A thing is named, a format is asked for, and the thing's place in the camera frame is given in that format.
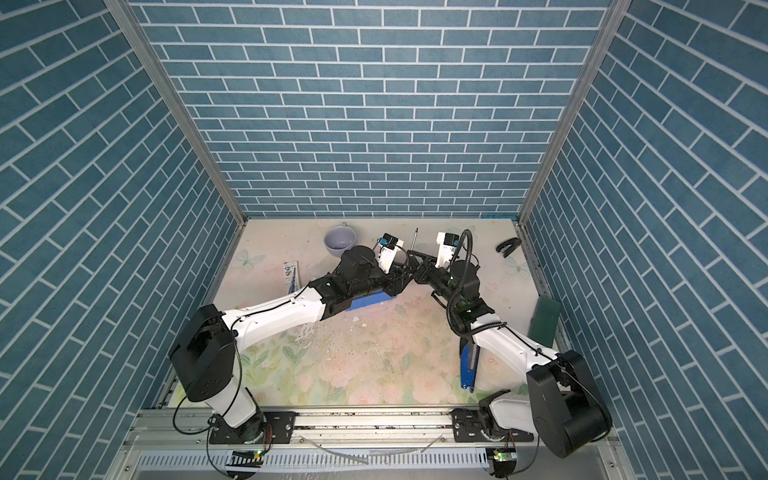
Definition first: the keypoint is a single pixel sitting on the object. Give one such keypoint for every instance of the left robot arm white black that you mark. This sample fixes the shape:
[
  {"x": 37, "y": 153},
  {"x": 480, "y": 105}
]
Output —
[{"x": 206, "y": 354}]

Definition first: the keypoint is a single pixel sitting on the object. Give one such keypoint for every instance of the green sponge block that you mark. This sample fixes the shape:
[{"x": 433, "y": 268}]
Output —
[{"x": 545, "y": 320}]

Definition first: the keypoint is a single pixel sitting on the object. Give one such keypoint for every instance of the blue black stapler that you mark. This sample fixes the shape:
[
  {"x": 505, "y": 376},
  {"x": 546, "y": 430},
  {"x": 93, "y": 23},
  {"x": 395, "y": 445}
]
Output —
[{"x": 469, "y": 359}]

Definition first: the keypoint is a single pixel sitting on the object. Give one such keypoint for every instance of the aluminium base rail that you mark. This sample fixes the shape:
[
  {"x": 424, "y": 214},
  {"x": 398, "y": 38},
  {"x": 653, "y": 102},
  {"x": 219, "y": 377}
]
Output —
[{"x": 301, "y": 442}]

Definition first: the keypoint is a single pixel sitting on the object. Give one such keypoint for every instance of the blue plastic bin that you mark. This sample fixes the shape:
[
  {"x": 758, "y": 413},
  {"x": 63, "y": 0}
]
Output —
[{"x": 373, "y": 299}]

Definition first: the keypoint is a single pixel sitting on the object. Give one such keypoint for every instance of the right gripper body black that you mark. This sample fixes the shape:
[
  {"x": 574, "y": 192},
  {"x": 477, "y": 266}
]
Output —
[{"x": 431, "y": 275}]

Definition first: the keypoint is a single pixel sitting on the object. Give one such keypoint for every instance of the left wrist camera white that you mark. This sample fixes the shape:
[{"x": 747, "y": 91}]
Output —
[{"x": 389, "y": 245}]

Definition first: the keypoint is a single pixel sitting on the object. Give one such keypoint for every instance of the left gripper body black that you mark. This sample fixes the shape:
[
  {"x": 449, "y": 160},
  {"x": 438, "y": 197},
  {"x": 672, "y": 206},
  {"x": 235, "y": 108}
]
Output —
[{"x": 390, "y": 283}]

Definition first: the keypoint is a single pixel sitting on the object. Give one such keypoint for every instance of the grey lavender cup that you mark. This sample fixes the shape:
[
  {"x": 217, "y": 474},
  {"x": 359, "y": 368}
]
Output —
[{"x": 339, "y": 239}]

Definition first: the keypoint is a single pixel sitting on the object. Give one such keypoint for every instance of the white toothpaste tube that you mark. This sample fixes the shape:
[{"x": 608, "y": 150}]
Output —
[{"x": 291, "y": 276}]

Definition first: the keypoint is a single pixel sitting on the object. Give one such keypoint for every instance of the black yellow screwdriver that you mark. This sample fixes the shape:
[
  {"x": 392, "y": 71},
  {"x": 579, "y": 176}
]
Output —
[{"x": 414, "y": 238}]

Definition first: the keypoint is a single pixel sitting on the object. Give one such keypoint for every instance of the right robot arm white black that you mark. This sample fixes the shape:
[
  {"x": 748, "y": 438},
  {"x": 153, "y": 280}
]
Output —
[{"x": 564, "y": 407}]

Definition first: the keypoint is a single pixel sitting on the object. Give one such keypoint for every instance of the black clip tool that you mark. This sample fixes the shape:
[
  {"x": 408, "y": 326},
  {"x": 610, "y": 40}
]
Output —
[{"x": 507, "y": 247}]

